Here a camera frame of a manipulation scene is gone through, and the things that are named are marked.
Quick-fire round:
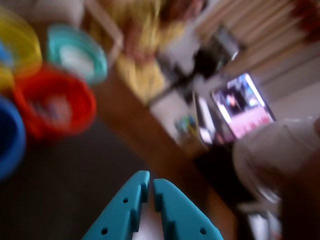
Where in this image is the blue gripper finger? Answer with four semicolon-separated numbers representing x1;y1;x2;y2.
81;170;151;240
153;178;223;240

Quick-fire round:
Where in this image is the dark grey textured mat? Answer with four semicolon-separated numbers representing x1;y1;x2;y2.
0;117;161;240

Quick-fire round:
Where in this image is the small colourful object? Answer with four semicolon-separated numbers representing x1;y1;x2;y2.
174;114;198;143

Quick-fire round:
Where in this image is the white cloth bundle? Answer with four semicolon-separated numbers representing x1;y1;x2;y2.
232;117;320;201

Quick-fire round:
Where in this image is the red plastic bucket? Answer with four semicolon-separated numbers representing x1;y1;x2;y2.
12;66;98;140

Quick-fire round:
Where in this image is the open laptop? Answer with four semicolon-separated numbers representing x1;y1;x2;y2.
194;72;277;146

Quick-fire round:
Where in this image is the blue plastic bucket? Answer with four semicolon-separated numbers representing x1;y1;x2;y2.
0;96;27;183

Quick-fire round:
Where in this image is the teal plastic bucket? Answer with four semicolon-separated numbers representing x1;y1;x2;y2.
46;24;109;86

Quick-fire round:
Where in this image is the yellow patterned cloth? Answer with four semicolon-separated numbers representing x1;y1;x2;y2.
117;0;191;101

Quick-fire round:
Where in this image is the black device on stand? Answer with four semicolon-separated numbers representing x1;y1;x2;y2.
193;43;226;78

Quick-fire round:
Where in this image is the yellow plastic bucket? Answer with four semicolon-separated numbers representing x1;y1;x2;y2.
0;6;43;97

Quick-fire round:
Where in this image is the wooden frame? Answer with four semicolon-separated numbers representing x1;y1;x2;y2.
82;0;125;66

